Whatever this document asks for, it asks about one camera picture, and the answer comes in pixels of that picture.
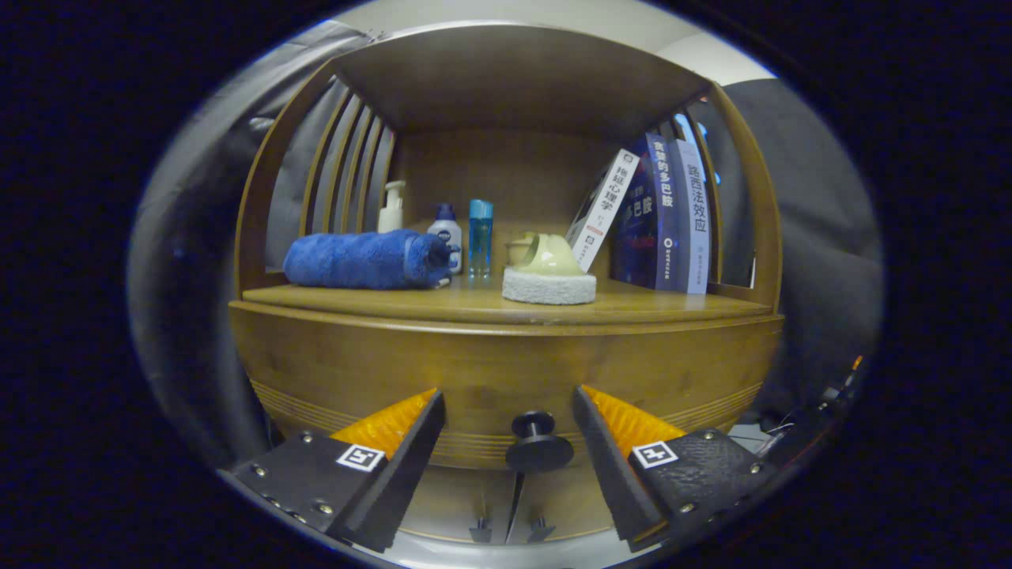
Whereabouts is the black backdrop cloth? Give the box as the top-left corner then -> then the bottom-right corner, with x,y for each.
126,20 -> 885,467

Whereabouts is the clear blue bottle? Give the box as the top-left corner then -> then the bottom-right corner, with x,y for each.
468,199 -> 494,277

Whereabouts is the white book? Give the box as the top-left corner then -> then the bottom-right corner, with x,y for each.
565,149 -> 641,273

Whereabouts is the dark blue book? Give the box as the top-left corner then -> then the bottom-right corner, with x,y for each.
613,132 -> 682,291

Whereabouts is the white pump bottle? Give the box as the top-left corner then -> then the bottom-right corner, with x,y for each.
377,180 -> 407,234

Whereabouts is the beige lidded teacup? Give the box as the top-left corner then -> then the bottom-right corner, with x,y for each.
506,232 -> 546,269

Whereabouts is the dark equipment with cables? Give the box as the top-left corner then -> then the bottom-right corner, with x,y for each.
743,356 -> 863,467

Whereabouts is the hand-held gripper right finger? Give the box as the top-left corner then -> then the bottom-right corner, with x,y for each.
572,386 -> 785,552

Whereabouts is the light blue book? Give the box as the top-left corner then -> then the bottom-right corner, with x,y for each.
672,138 -> 712,296

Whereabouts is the wooden countertop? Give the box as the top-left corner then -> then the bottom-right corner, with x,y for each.
241,273 -> 776,326

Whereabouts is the wooden drawer with black knob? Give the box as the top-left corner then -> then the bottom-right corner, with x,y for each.
229,300 -> 785,475

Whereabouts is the white bottle with blue cap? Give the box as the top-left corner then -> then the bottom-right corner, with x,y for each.
427,203 -> 463,275

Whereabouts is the blue rolled towel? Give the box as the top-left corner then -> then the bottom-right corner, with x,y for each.
283,229 -> 461,291

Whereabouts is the wooden cabinet door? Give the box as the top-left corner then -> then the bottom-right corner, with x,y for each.
399,466 -> 515,545
506,466 -> 625,545

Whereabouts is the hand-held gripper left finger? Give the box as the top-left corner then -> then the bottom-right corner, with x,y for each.
217,389 -> 446,554

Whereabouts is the wooden cabinet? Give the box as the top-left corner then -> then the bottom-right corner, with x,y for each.
228,24 -> 785,546

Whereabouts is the green handled cleaning sponge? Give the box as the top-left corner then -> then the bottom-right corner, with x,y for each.
501,232 -> 598,306

